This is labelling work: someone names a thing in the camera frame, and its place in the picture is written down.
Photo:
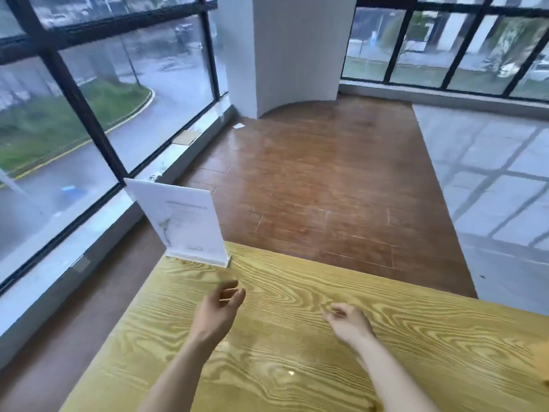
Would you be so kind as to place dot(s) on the person's left thumb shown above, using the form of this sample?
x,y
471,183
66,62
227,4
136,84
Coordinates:
x,y
237,299

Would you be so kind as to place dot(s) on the person's left hand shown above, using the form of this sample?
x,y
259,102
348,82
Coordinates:
x,y
214,314

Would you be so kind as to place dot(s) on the brown cardboard piece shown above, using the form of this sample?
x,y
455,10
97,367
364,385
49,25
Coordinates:
x,y
187,137

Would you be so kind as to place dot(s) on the person's right fingers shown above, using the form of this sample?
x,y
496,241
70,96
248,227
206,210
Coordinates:
x,y
334,312

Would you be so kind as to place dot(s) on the yellow wooden table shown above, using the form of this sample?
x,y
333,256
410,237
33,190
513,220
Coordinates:
x,y
326,338

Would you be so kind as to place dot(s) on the black framed window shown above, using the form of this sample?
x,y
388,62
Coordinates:
x,y
73,120
446,42

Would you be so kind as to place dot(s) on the person's right forearm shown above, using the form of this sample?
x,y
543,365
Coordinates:
x,y
394,379

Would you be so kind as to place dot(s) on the white pillar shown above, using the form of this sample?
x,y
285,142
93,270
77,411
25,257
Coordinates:
x,y
287,51

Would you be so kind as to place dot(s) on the person's right hand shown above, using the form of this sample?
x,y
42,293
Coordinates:
x,y
351,325

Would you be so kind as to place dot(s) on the person's left forearm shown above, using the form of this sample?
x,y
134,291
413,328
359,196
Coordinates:
x,y
176,377

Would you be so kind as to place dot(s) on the white acrylic table sign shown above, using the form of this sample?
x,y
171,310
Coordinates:
x,y
182,220

